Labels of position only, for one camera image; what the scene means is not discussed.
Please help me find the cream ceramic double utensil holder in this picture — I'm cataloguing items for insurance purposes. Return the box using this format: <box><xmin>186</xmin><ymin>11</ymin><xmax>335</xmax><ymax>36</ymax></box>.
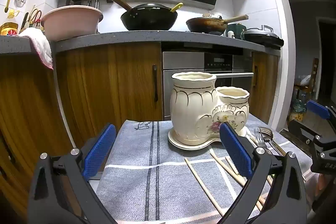
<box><xmin>168</xmin><ymin>71</ymin><xmax>249</xmax><ymax>151</ymax></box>

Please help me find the stainless built-in oven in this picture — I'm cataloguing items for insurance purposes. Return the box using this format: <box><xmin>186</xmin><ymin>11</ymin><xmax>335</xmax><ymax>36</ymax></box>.
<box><xmin>162</xmin><ymin>50</ymin><xmax>255</xmax><ymax>120</ymax></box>

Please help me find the black electric griddle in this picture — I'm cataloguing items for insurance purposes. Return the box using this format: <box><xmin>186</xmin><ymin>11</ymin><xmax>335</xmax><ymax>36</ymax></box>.
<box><xmin>241</xmin><ymin>25</ymin><xmax>284</xmax><ymax>49</ymax></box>

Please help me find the wooden chopstick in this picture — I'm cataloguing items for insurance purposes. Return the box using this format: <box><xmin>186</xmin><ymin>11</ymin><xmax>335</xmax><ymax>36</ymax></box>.
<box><xmin>210</xmin><ymin>151</ymin><xmax>245</xmax><ymax>186</ymax></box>
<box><xmin>185</xmin><ymin>158</ymin><xmax>224</xmax><ymax>217</ymax></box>
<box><xmin>225</xmin><ymin>156</ymin><xmax>273</xmax><ymax>210</ymax></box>

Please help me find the white pink-trimmed towel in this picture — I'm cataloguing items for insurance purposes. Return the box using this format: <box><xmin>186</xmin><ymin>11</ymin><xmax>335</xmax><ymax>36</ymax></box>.
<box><xmin>18</xmin><ymin>27</ymin><xmax>54</xmax><ymax>70</ymax></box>

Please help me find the brown frying pan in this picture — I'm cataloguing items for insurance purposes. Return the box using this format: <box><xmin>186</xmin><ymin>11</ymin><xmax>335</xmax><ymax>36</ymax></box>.
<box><xmin>186</xmin><ymin>14</ymin><xmax>249</xmax><ymax>36</ymax></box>

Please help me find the black cabinet handle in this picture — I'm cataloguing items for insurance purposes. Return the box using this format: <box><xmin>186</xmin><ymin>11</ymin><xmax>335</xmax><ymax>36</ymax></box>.
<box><xmin>152</xmin><ymin>65</ymin><xmax>158</xmax><ymax>102</ymax></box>

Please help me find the silver spoon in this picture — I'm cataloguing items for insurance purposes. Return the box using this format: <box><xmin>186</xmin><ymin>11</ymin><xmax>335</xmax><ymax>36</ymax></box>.
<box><xmin>258</xmin><ymin>127</ymin><xmax>286</xmax><ymax>156</ymax></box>

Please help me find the gold fork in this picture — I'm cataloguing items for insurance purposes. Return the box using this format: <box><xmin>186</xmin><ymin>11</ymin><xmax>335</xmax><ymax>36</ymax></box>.
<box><xmin>254</xmin><ymin>128</ymin><xmax>272</xmax><ymax>155</ymax></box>

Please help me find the grey striped table cloth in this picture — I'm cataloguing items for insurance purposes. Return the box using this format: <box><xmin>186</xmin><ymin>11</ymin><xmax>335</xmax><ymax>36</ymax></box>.
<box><xmin>96</xmin><ymin>113</ymin><xmax>313</xmax><ymax>223</ymax></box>

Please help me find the green kettle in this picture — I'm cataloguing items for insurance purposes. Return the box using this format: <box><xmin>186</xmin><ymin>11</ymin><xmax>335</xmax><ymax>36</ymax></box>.
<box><xmin>226</xmin><ymin>23</ymin><xmax>246</xmax><ymax>39</ymax></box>

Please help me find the pink plastic basin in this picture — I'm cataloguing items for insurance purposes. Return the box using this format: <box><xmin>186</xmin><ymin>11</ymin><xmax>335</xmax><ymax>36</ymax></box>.
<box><xmin>41</xmin><ymin>5</ymin><xmax>103</xmax><ymax>42</ymax></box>

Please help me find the yellow spatula handle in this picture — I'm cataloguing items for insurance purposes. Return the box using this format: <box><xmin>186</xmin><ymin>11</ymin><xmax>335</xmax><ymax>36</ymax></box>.
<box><xmin>170</xmin><ymin>2</ymin><xmax>183</xmax><ymax>13</ymax></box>

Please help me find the silver fork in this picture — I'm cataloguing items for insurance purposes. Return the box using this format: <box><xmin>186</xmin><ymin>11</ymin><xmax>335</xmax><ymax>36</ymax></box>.
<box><xmin>245</xmin><ymin>133</ymin><xmax>259</xmax><ymax>148</ymax></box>

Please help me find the black wok with lid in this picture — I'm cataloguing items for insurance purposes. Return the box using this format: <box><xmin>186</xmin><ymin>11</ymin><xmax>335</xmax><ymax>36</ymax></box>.
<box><xmin>112</xmin><ymin>0</ymin><xmax>178</xmax><ymax>30</ymax></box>

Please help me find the wooden chair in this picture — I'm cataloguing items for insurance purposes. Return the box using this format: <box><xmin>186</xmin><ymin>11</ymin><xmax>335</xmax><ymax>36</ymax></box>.
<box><xmin>294</xmin><ymin>58</ymin><xmax>319</xmax><ymax>98</ymax></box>

